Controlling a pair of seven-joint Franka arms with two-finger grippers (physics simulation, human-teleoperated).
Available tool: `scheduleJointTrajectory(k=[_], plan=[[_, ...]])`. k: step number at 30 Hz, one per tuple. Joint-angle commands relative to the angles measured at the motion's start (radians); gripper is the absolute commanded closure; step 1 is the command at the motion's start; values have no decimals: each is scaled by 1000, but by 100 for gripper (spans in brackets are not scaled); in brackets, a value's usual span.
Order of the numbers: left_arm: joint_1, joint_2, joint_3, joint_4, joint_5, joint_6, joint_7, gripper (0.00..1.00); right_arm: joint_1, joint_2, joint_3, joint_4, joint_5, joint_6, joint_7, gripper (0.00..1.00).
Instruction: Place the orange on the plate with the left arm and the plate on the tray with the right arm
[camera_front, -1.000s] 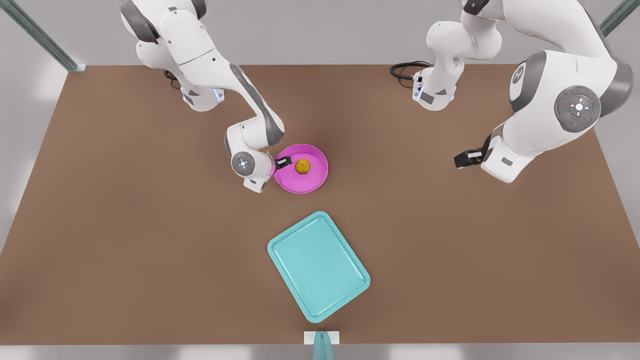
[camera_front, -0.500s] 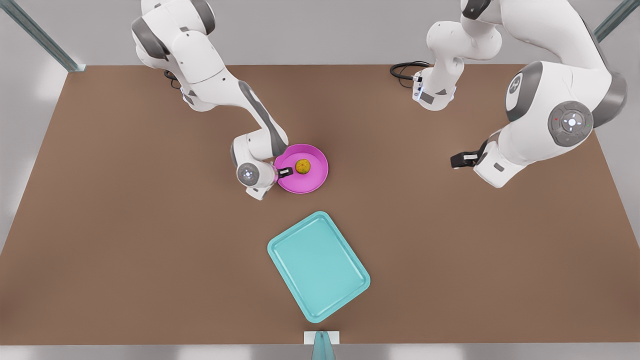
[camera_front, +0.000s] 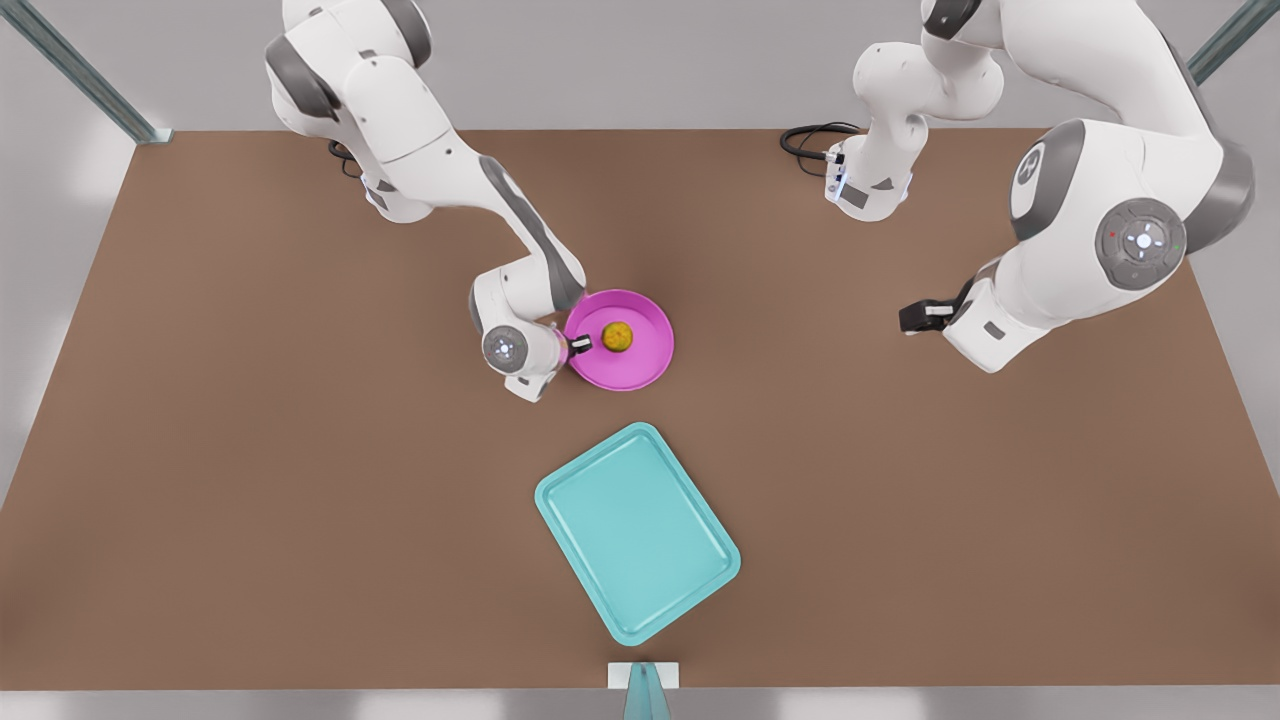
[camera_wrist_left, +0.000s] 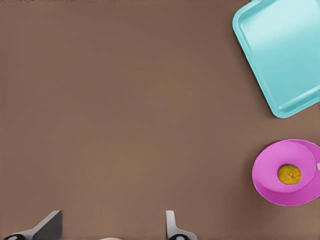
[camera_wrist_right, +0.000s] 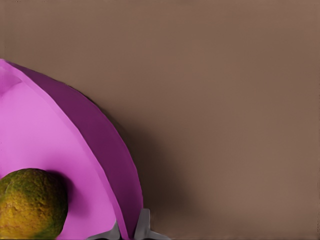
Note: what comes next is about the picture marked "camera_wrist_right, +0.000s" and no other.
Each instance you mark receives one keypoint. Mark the purple plate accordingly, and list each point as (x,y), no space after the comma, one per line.
(50,130)

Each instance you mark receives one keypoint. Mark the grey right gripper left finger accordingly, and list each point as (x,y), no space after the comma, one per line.
(112,233)

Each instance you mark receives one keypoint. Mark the green-yellow orange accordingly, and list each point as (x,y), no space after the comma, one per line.
(30,205)

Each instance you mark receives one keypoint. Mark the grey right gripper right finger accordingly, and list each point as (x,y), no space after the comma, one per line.
(144,226)

